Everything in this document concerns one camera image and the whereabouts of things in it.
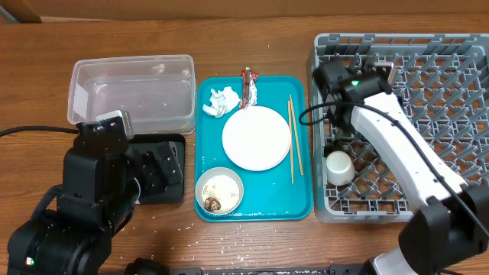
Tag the grey bowl with rice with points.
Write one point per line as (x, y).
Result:
(219, 191)

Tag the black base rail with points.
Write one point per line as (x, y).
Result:
(143, 266)

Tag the black plastic tray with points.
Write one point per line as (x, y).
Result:
(160, 159)

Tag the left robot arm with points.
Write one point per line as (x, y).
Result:
(106, 173)

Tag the clear plastic bin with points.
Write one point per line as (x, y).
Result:
(158, 92)

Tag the teal serving tray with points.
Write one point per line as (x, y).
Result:
(268, 195)

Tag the right wooden chopstick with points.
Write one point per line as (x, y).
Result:
(294, 123)

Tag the white plastic cup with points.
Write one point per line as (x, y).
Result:
(340, 169)

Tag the white round plate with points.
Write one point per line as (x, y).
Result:
(256, 138)

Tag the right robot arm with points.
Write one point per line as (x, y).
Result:
(450, 220)

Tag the wooden chopstick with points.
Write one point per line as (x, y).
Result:
(291, 140)
(294, 123)

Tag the left wooden chopstick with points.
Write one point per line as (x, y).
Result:
(291, 140)

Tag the red foil snack wrapper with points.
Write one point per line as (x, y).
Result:
(249, 91)

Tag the grey dishwasher rack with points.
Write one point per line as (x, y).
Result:
(442, 86)

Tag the crumpled white tissue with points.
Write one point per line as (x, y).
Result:
(222, 102)

